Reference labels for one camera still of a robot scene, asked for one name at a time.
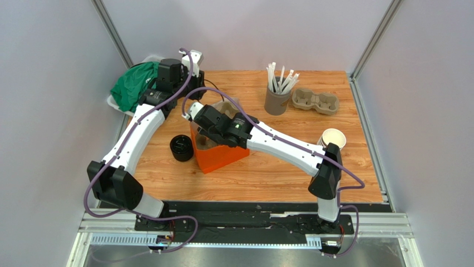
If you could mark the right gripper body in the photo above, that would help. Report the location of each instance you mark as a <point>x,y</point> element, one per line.
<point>202,125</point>

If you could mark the orange paper bag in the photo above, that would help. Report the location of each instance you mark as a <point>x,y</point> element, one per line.
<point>209,155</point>

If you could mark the pulp cup carrier tray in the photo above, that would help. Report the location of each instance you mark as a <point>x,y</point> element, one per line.
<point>228,140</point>

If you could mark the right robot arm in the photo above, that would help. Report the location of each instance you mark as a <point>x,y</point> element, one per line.
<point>322,164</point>

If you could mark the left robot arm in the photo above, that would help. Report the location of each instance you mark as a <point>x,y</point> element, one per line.
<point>111,179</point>

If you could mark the black coffee cup lids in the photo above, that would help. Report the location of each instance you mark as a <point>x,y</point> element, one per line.
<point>181,148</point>

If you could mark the grey straw holder cup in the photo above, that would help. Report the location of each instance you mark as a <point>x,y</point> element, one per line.
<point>276,104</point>

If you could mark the wrapped white straws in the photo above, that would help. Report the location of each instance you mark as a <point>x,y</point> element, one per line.
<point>281,84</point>

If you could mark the green jacket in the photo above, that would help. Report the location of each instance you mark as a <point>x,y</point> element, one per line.
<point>133,87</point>

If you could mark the white plastic basket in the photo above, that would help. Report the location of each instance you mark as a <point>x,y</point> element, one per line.
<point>118,105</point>

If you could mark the stack of paper cups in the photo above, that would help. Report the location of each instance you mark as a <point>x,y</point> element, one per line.
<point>334,136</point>

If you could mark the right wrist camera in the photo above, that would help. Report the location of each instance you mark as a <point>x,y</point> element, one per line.
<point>192,111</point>

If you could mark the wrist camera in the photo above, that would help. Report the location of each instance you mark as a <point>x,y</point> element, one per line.
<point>192,61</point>
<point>192,111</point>

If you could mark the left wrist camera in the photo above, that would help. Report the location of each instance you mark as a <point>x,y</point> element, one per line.
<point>192,61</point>

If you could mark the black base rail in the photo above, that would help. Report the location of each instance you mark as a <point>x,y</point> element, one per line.
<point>245,223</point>

